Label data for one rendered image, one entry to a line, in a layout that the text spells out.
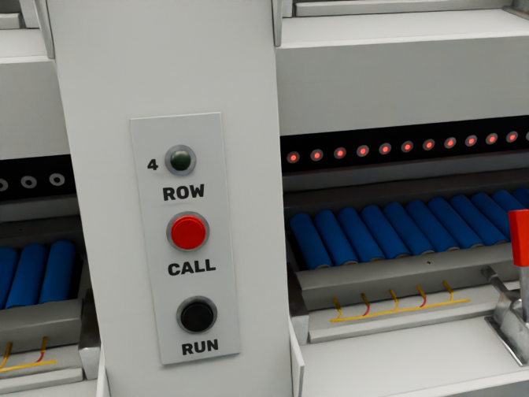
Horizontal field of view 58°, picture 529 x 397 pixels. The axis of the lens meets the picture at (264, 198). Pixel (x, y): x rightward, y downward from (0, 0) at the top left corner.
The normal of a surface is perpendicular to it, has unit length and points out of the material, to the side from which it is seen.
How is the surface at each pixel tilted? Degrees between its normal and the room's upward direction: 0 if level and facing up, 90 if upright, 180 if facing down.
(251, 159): 90
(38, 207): 110
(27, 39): 20
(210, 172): 90
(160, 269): 90
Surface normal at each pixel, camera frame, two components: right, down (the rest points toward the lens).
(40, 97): 0.20, 0.55
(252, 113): 0.19, 0.23
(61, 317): 0.01, -0.83
